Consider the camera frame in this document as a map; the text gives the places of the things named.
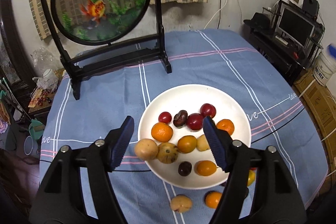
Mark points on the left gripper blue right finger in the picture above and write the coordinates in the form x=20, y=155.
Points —
x=218, y=142

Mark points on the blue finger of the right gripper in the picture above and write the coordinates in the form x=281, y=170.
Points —
x=331, y=48

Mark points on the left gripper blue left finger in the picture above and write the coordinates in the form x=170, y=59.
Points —
x=119, y=141

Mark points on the brown yellow fruit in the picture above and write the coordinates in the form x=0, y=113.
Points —
x=202, y=143

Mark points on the small orange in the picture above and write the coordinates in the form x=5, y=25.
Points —
x=226, y=125

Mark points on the pale yellow spotted fruit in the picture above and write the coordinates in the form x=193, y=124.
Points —
x=146, y=149

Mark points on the yellow orange fruit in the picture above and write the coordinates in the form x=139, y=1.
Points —
x=187, y=144

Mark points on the dark red plum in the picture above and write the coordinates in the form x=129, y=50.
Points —
x=185, y=168

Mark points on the yellow green tomato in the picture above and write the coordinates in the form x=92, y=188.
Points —
x=251, y=177

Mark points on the dark purple wrinkled fruit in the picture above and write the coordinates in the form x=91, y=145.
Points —
x=180, y=119

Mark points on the small red tomato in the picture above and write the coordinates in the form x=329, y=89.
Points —
x=165, y=117

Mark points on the large orange mandarin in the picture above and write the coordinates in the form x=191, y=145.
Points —
x=212, y=199

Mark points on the white bucket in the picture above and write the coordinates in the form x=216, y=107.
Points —
x=324, y=68

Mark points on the computer monitor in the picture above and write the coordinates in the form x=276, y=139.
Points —
x=295, y=26

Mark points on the black speaker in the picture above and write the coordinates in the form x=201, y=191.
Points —
x=311, y=7

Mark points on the cardboard box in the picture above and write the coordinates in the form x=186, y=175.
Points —
x=321, y=104

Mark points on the black hat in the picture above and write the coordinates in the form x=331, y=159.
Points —
x=258, y=21

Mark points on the blue striped tablecloth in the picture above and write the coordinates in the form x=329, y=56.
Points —
x=217, y=58

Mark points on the goldfish screen on black stand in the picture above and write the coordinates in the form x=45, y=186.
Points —
x=107, y=48

